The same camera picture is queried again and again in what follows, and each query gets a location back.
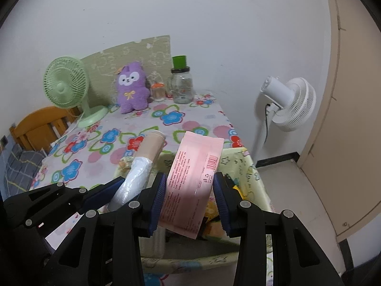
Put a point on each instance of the beige door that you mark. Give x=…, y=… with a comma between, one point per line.
x=351, y=110

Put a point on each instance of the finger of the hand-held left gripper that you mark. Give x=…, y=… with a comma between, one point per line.
x=102, y=190

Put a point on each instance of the green desk fan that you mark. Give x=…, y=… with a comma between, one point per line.
x=64, y=86

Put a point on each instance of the beige roll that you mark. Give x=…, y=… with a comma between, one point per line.
x=148, y=152

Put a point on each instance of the glass jar with green lid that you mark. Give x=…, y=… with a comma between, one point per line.
x=182, y=89

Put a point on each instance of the purple plush toy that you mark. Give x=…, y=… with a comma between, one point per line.
x=131, y=98

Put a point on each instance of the wooden chair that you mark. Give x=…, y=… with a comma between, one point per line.
x=35, y=128

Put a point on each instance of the green patterned cardboard sheet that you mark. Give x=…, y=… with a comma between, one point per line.
x=134, y=53

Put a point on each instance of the small jar with orange lid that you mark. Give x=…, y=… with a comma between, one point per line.
x=158, y=93

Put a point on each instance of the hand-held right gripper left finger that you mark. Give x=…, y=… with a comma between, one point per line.
x=156, y=208

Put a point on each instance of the grey plaid blanket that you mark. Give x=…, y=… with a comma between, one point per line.
x=20, y=166

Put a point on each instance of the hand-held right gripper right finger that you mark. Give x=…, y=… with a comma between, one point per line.
x=221, y=208

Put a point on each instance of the wall socket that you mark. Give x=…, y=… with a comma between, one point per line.
x=3, y=141

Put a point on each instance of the white standing fan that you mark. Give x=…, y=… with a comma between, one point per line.
x=294, y=104

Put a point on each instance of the pink packet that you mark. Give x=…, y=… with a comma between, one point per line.
x=190, y=178

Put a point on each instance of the yellow cartoon-print box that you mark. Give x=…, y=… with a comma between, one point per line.
x=247, y=166

